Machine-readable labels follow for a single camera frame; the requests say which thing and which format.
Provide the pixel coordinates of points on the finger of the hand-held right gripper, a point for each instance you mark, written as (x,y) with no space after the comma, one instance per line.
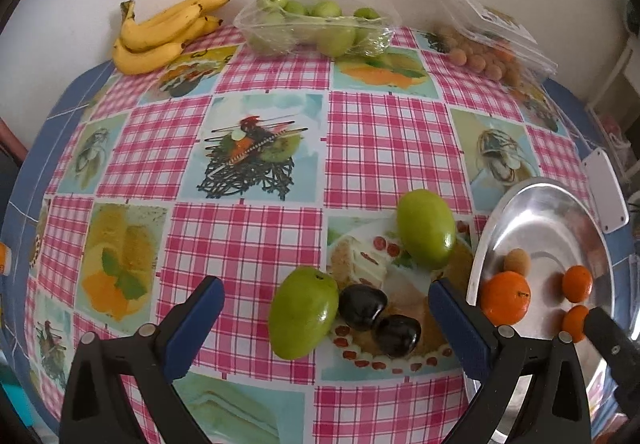
(607,341)

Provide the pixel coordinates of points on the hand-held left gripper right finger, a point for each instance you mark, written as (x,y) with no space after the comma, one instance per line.
(457,324)

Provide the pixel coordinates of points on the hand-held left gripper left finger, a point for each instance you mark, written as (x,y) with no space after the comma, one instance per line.
(195,324)

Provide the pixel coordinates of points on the dark plum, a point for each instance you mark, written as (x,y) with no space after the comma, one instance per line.
(362,306)
(398,335)

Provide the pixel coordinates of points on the brown longan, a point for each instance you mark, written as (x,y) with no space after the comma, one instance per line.
(517,261)

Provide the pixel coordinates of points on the green mango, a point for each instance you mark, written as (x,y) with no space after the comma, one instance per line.
(302,311)
(427,229)

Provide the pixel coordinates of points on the round metal plate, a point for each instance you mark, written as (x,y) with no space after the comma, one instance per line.
(545,224)

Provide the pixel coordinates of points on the bag of green fruits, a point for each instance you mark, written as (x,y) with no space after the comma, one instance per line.
(265,26)

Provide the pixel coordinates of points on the large orange tangerine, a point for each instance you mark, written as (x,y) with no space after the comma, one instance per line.
(505,299)

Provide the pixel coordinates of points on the small orange tangerine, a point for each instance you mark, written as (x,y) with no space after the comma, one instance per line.
(577,283)

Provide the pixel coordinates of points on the pink checked printed tablecloth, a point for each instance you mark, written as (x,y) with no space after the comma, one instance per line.
(240,234)

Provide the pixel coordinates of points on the white plastic device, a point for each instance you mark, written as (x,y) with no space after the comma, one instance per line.
(605,189)

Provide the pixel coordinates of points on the pile of brown longans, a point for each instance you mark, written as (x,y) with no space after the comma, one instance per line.
(475,59)

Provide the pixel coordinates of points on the bunch of yellow bananas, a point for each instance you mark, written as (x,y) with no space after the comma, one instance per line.
(145,59)

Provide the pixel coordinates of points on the clear plastic clamshell box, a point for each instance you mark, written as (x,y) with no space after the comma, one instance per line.
(495,19)

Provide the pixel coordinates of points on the pile of green jujubes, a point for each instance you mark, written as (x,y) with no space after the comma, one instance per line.
(335,39)

